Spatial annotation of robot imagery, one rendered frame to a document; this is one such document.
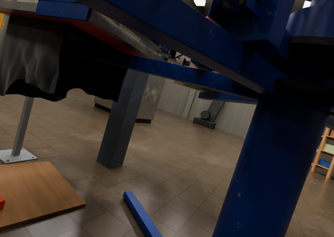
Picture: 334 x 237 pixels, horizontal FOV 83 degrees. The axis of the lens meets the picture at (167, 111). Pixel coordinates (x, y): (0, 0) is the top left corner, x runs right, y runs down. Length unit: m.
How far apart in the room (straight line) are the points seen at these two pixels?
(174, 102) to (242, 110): 3.92
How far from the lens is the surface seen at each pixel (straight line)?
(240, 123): 10.43
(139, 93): 1.81
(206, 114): 9.47
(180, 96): 11.48
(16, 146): 1.86
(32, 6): 1.06
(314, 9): 0.74
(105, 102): 5.04
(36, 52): 1.10
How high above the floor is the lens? 0.77
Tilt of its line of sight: 4 degrees down
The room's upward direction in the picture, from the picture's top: 17 degrees clockwise
